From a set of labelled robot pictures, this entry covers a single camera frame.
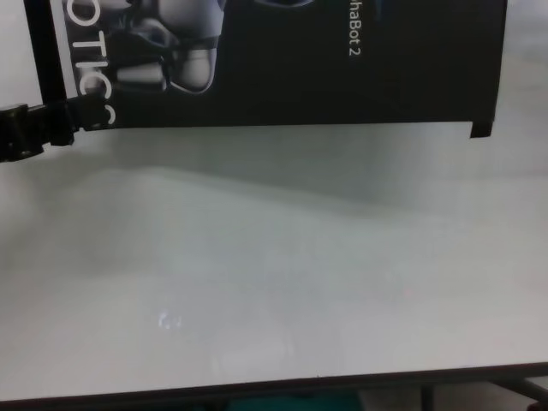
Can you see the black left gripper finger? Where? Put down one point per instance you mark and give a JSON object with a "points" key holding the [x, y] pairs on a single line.
{"points": [[30, 139], [87, 111]]}

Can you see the black robot poster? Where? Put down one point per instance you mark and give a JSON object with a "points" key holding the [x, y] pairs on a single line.
{"points": [[299, 64]]}

